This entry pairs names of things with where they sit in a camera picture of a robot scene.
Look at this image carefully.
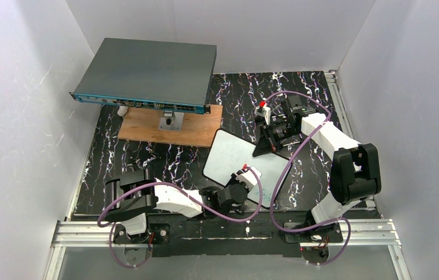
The small whiteboard black frame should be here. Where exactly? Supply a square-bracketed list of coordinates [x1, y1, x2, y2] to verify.
[202, 129, 289, 209]

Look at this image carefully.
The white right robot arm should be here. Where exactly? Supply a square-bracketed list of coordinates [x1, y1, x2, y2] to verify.
[252, 92, 381, 234]

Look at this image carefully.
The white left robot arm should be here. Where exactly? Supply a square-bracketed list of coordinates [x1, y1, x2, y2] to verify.
[98, 167, 258, 236]

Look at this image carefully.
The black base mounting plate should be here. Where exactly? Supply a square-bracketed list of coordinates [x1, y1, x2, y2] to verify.
[112, 211, 343, 257]

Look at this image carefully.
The plywood board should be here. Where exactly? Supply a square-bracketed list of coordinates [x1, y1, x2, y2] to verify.
[118, 105, 223, 148]

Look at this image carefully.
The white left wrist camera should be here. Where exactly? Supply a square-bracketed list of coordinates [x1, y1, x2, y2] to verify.
[236, 164, 262, 191]

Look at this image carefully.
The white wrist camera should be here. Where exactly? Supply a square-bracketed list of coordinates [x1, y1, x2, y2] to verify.
[254, 101, 271, 125]
[236, 164, 262, 191]

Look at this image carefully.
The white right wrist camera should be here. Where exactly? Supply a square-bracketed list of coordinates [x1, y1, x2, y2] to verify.
[254, 101, 271, 125]

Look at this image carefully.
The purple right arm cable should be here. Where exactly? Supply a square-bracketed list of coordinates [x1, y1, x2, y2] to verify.
[261, 90, 352, 267]

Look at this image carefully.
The aluminium right side rail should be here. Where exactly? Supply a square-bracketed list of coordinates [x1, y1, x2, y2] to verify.
[324, 70, 354, 138]

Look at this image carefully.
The grey metal bracket stand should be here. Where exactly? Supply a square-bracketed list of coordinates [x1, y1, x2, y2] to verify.
[159, 110, 184, 131]

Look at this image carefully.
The grey network switch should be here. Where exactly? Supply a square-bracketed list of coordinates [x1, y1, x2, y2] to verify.
[70, 38, 217, 114]

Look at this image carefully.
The aluminium front frame rail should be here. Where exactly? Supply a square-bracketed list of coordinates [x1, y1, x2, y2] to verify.
[43, 219, 411, 279]

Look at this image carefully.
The white cylinder switch foot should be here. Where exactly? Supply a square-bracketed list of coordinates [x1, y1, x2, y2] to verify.
[117, 106, 128, 117]

